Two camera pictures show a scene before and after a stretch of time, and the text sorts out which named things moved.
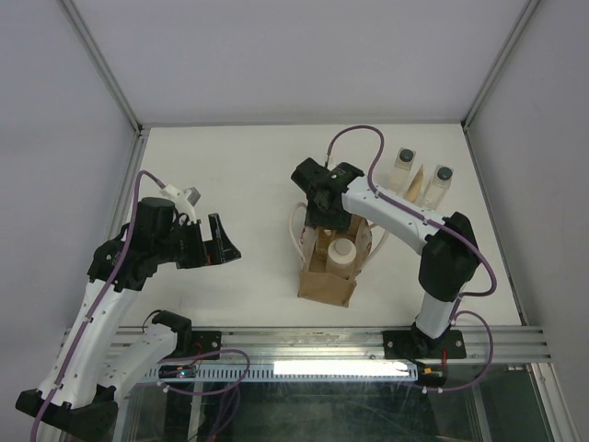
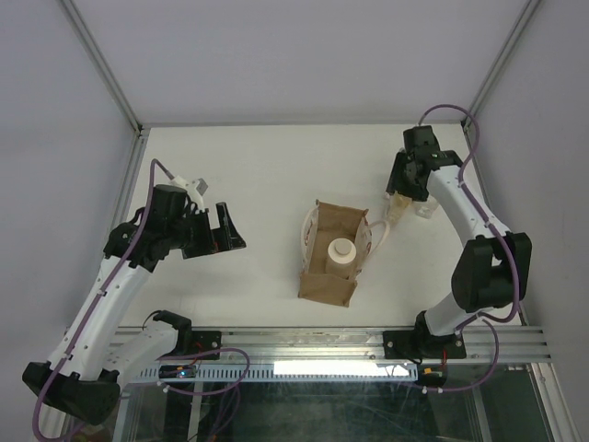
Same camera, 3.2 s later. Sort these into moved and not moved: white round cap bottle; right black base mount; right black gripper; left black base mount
Moved: right black gripper
Not moved: left black base mount; right black base mount; white round cap bottle
